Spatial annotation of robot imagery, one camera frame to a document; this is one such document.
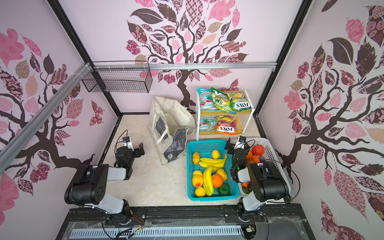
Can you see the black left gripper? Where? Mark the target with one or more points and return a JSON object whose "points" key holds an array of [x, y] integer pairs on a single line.
{"points": [[137, 151]]}

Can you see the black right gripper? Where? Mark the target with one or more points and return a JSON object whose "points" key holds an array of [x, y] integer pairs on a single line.
{"points": [[231, 147]]}

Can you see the yellow pear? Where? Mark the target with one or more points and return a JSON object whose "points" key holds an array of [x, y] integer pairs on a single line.
{"points": [[222, 173]]}

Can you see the yellow banana bunch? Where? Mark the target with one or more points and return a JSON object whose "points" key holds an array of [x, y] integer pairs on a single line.
{"points": [[208, 184]]}

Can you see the yellow orange apple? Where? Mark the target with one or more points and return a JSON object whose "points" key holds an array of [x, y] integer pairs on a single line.
{"points": [[197, 181]]}

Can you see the cream canvas grocery bag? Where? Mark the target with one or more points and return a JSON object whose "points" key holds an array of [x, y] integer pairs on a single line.
{"points": [[170, 125]]}

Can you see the green candy bag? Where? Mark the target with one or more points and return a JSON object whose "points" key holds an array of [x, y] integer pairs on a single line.
{"points": [[222, 101]]}

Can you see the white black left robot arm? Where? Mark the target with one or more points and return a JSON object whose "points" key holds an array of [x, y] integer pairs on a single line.
{"points": [[88, 188]]}

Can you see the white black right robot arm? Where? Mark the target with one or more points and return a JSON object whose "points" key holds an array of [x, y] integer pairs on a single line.
{"points": [[248, 206]]}

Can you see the orange Fox's candy bag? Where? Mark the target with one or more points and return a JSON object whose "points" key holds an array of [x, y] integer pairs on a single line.
{"points": [[226, 125]]}

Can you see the lower teal candy bag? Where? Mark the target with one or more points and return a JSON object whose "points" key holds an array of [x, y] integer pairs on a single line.
{"points": [[208, 123]]}

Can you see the yellow green Fox's bag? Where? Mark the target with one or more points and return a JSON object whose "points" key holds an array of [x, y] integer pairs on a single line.
{"points": [[238, 101]]}

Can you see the teal striped candy bag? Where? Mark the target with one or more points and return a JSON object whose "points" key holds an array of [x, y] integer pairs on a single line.
{"points": [[206, 99]]}

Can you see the orange tangerine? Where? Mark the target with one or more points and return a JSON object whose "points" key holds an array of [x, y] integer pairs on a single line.
{"points": [[249, 155]]}

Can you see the orange carrot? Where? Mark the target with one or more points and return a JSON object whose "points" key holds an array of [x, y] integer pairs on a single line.
{"points": [[255, 159]]}

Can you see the red tomato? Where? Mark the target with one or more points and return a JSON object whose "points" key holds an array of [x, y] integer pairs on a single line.
{"points": [[258, 150]]}

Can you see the yellow banana pair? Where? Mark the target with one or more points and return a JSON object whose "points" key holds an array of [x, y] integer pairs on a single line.
{"points": [[216, 163]]}

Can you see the yellow lemon top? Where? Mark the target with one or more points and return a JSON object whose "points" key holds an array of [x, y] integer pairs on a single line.
{"points": [[216, 154]]}

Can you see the green cucumber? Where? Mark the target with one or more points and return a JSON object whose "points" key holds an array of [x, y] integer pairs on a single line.
{"points": [[245, 190]]}

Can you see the white plastic basket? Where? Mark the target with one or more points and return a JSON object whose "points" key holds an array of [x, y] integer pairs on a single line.
{"points": [[266, 180]]}

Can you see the green avocado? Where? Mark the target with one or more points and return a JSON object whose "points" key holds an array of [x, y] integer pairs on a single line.
{"points": [[224, 190]]}

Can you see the teal plastic basket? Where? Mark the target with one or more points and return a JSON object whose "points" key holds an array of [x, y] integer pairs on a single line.
{"points": [[205, 148]]}

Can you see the wrinkled yellow mango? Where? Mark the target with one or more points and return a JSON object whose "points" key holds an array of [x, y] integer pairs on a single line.
{"points": [[196, 158]]}

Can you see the small yellow lemon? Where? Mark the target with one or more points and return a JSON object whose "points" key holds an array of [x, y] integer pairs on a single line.
{"points": [[197, 173]]}

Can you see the yellow lemon bottom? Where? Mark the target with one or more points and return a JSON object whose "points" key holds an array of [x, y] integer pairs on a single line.
{"points": [[200, 192]]}

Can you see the white wood two-tier shelf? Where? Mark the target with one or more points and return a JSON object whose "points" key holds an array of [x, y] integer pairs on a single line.
{"points": [[243, 118]]}

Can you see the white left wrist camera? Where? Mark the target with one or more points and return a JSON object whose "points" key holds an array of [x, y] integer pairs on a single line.
{"points": [[127, 141]]}

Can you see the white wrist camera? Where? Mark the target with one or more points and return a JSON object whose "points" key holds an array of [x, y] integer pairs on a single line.
{"points": [[241, 142], [127, 141]]}

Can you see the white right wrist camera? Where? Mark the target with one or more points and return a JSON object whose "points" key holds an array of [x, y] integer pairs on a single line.
{"points": [[241, 142]]}

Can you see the black wire wall basket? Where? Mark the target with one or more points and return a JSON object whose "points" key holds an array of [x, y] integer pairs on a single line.
{"points": [[119, 77]]}

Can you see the black front rail base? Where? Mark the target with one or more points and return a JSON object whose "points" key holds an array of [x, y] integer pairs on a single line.
{"points": [[220, 222]]}

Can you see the silver aluminium rail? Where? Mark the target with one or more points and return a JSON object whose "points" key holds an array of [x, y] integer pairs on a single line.
{"points": [[12, 149]]}

